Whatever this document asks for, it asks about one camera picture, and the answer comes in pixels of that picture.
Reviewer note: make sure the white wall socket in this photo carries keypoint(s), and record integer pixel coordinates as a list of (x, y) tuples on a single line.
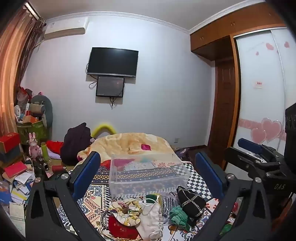
[(176, 139)]

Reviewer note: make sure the green cylinder bottle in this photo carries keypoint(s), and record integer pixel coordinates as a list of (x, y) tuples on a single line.
[(44, 151)]

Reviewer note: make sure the small black wall monitor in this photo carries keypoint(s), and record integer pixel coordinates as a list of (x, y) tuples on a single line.
[(110, 86)]

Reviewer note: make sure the dark blue box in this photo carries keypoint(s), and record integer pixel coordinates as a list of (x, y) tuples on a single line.
[(9, 155)]

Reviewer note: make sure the black metal tube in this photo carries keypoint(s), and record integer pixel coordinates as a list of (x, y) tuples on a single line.
[(41, 162)]

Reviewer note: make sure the brown wooden door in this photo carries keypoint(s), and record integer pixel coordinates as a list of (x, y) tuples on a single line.
[(223, 104)]

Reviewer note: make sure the red gift box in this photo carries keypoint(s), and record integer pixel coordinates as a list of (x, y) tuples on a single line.
[(9, 141)]

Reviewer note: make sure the dark purple backpack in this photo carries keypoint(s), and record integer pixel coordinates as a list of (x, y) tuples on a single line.
[(75, 143)]

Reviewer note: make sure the purple bag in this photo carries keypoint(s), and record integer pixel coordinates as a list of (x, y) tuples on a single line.
[(182, 153)]

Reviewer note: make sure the red velvet pouch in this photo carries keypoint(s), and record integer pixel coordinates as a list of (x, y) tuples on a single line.
[(120, 228)]

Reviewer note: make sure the yellow curved foam tube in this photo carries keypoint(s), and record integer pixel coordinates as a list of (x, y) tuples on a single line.
[(104, 128)]

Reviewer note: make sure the green knitted cloth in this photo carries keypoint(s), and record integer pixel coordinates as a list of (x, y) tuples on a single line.
[(179, 215)]

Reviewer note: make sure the grey knitted cloth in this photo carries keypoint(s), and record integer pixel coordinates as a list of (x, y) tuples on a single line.
[(168, 206)]

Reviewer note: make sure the pink rabbit figurine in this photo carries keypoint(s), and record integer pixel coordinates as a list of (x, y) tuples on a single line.
[(35, 148)]

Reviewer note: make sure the grey plush toy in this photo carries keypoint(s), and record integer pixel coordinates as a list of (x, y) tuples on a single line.
[(44, 109)]

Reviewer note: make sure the red book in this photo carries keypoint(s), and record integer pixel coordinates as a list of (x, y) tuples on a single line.
[(15, 169)]

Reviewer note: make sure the brown curtain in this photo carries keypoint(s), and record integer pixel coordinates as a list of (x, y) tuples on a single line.
[(13, 69)]

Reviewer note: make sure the green cardboard box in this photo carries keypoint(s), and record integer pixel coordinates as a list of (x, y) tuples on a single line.
[(32, 132)]

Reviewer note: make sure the black wall television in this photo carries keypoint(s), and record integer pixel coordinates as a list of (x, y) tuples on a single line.
[(112, 61)]

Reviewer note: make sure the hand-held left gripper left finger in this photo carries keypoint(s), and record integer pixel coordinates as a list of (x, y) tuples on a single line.
[(89, 168)]

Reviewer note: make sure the pile of papers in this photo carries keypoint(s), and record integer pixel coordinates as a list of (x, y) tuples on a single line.
[(19, 190)]

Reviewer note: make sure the white air conditioner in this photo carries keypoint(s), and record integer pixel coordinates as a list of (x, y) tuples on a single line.
[(66, 29)]

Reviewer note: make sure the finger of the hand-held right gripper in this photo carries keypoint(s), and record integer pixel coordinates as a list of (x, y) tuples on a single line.
[(249, 144), (240, 160)]

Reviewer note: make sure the yellow fleece blanket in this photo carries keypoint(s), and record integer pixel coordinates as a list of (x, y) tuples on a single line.
[(129, 143)]

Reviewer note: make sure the red cloth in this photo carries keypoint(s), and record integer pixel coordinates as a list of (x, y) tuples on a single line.
[(55, 146)]

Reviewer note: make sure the white sliding wardrobe door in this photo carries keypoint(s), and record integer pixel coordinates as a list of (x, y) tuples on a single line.
[(259, 92)]

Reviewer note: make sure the clear plastic storage box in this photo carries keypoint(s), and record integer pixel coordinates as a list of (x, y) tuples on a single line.
[(148, 176)]

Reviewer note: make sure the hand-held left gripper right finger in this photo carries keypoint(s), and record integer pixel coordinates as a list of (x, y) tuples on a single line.
[(207, 172)]

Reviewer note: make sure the floral fabric scrunchie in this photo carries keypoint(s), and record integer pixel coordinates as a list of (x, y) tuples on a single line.
[(126, 209)]

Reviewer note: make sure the wooden wardrobe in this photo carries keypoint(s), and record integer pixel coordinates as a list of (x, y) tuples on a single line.
[(212, 30)]

